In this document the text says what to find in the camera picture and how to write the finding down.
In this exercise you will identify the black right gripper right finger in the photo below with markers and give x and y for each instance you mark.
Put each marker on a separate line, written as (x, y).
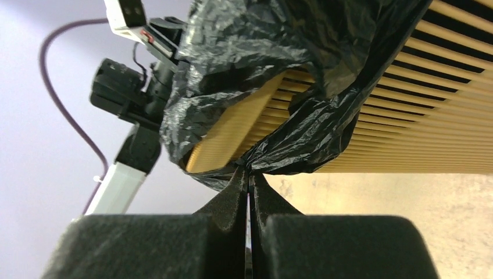
(289, 244)

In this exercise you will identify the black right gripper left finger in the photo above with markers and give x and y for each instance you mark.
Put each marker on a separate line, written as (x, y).
(209, 243)

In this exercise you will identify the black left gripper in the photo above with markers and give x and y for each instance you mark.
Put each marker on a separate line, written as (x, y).
(161, 36)

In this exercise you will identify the black plastic trash bag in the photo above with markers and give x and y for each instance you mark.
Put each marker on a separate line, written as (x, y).
(230, 49)

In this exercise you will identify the yellow plastic trash bin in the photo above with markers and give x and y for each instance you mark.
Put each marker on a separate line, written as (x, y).
(431, 112)

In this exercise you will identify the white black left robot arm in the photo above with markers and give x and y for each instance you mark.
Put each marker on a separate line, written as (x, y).
(138, 98)

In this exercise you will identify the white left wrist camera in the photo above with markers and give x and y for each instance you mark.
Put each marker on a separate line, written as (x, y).
(126, 18)

